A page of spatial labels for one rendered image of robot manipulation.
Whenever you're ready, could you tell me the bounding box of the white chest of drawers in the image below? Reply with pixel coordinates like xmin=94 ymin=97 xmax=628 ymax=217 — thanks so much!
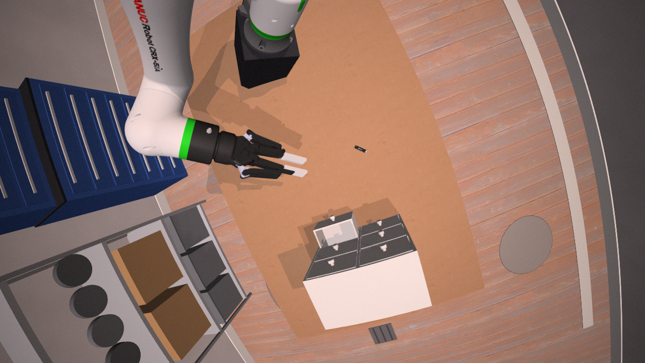
xmin=303 ymin=214 xmax=432 ymax=330

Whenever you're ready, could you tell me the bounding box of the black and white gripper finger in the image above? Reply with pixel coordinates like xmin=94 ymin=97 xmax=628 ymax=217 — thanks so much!
xmin=236 ymin=150 xmax=307 ymax=179
xmin=242 ymin=130 xmax=307 ymax=165

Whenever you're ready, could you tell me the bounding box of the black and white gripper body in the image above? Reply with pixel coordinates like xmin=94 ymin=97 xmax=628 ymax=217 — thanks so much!
xmin=214 ymin=131 xmax=255 ymax=168

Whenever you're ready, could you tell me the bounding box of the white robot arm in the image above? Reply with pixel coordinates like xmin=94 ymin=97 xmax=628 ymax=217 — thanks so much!
xmin=120 ymin=0 xmax=309 ymax=165

